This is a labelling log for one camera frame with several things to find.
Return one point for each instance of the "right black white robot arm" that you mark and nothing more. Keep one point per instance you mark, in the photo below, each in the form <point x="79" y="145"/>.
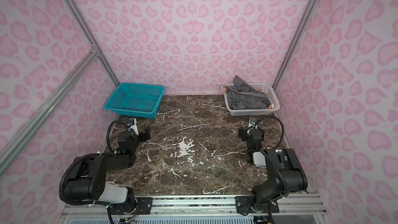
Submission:
<point x="285" y="174"/>

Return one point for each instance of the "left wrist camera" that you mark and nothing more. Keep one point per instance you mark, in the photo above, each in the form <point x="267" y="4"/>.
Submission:
<point x="132" y="126"/>

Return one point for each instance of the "grey terry towel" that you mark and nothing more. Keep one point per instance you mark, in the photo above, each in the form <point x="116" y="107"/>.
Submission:
<point x="241" y="96"/>

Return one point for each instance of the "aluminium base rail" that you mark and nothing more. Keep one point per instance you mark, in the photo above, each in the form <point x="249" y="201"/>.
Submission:
<point x="201" y="209"/>

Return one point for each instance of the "back left aluminium post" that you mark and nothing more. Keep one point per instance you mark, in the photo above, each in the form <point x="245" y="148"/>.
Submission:
<point x="83" y="25"/>

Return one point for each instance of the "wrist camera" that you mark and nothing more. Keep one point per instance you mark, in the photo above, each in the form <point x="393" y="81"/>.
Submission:
<point x="132" y="126"/>
<point x="252" y="123"/>

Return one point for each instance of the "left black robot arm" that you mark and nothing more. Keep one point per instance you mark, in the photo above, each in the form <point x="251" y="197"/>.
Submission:
<point x="84" y="182"/>

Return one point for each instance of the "aluminium post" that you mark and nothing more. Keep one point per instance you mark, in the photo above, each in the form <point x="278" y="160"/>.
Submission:
<point x="304" y="19"/>
<point x="83" y="25"/>

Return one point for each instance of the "back right aluminium post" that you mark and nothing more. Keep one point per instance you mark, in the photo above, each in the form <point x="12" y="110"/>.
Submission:
<point x="304" y="19"/>

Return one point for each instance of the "teal plastic basket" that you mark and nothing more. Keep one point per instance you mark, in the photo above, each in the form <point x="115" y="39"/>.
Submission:
<point x="136" y="100"/>

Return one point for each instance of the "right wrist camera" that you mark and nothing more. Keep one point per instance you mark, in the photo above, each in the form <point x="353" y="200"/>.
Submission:
<point x="252" y="123"/>

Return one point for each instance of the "white plastic basket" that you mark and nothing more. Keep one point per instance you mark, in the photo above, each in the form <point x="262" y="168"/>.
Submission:
<point x="262" y="87"/>

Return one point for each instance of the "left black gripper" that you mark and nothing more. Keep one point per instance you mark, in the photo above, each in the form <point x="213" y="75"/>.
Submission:
<point x="143" y="135"/>

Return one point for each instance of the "left aluminium frame strut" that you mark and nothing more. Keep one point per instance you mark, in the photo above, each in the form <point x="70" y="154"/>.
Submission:
<point x="21" y="139"/>

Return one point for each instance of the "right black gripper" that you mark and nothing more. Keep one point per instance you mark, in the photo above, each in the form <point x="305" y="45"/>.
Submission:
<point x="250" y="132"/>

